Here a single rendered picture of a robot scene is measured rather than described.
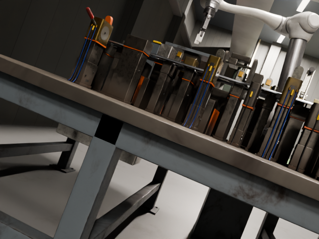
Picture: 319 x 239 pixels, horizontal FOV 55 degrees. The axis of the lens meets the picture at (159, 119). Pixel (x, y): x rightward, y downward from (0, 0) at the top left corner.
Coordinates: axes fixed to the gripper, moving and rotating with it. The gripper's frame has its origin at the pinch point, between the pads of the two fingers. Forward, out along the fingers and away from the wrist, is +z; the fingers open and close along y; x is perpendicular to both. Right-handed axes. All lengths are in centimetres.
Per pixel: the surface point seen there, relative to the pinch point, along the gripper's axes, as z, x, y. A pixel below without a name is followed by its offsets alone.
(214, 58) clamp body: 22, 3, 62
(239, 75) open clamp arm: 19.0, 24.6, 34.2
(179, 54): 17.5, -9.2, 18.1
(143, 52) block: 29, -28, 45
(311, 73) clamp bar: 6, 56, 45
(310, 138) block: 42, 46, 84
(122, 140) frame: 65, -22, 111
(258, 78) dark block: 16, 35, 33
